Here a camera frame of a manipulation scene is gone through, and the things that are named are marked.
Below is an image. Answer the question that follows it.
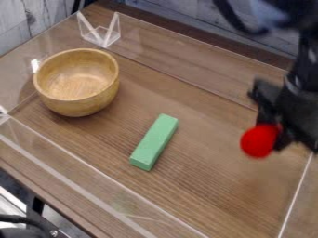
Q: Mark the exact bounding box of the clear acrylic corner stand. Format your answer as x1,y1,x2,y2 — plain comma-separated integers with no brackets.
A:
76,12,120,48

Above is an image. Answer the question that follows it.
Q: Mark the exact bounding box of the black metal table frame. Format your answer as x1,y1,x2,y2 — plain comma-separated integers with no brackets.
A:
0,194,73,238

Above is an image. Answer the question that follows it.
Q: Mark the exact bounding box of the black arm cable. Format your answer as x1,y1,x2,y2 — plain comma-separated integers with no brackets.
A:
212,0,271,35

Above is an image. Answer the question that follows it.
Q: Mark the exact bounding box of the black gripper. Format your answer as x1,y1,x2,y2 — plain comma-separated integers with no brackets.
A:
247,78,318,152

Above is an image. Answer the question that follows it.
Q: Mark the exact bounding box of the green rectangular block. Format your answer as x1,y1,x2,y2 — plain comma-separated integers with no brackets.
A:
129,114,179,171

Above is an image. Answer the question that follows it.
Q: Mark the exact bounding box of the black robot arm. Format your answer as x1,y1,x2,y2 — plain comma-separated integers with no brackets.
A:
248,0,318,152

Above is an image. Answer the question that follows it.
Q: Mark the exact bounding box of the wooden bowl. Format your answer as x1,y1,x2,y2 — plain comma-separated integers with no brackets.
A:
32,48,118,117

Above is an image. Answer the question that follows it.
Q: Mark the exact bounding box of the red plush strawberry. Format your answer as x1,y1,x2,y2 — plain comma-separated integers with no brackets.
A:
239,124,280,158

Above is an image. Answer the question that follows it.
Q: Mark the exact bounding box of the clear acrylic front barrier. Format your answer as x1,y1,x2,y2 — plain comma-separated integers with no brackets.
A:
0,111,207,238

